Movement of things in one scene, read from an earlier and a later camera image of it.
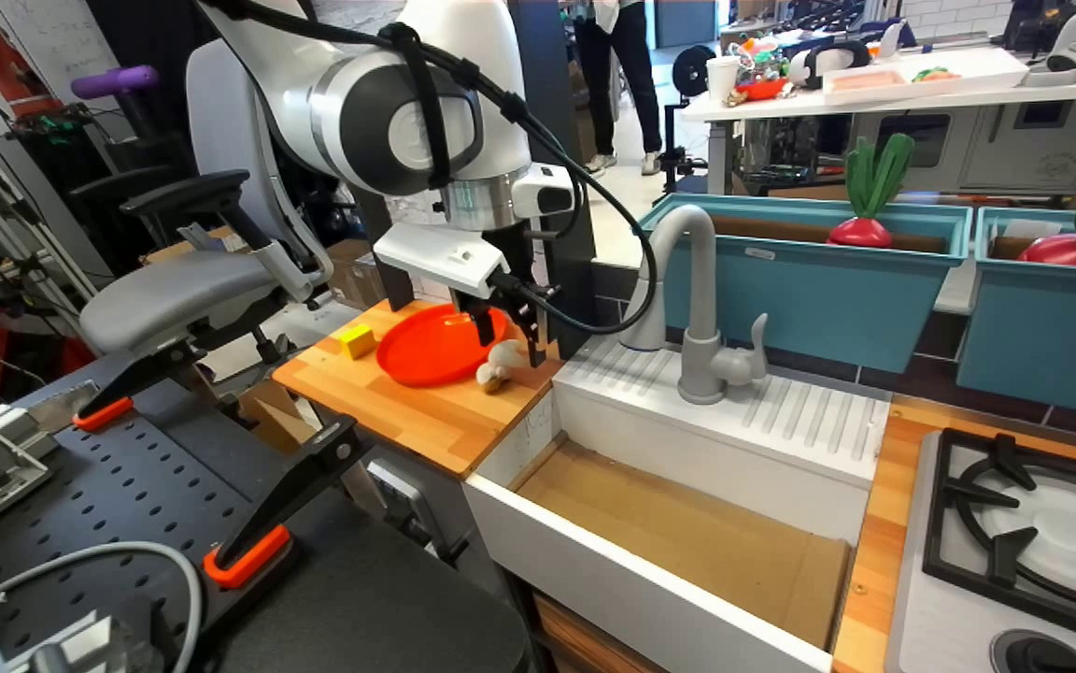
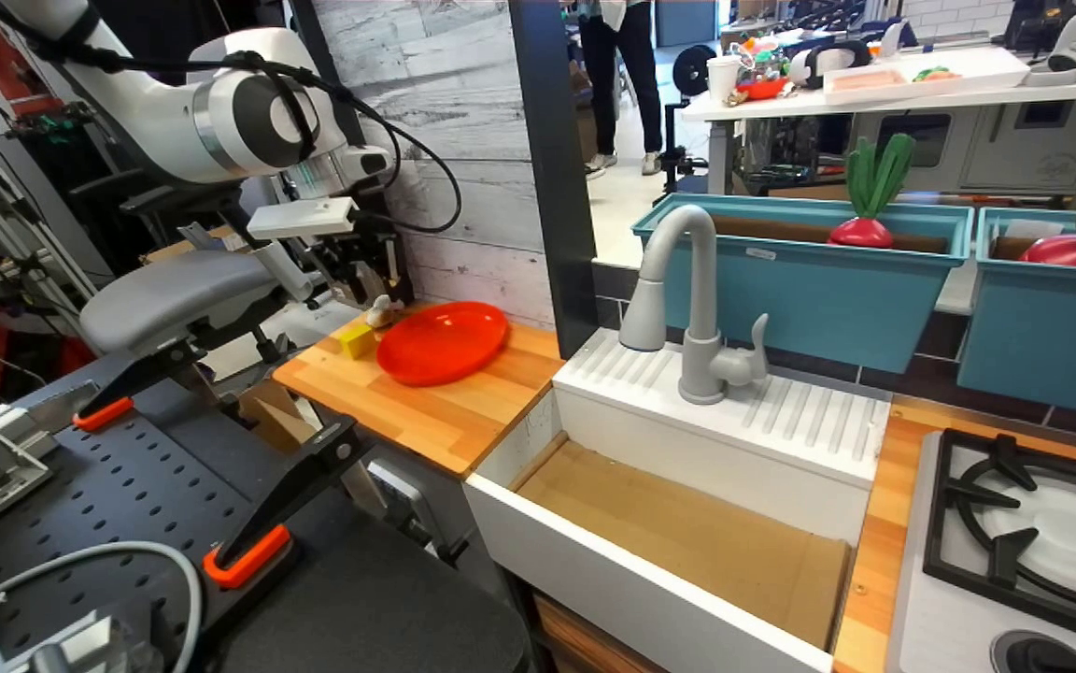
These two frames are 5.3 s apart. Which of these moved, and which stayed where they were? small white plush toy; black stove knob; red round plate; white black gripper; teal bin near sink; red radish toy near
Moved: white black gripper; small white plush toy
Stayed: red round plate; teal bin near sink; red radish toy near; black stove knob
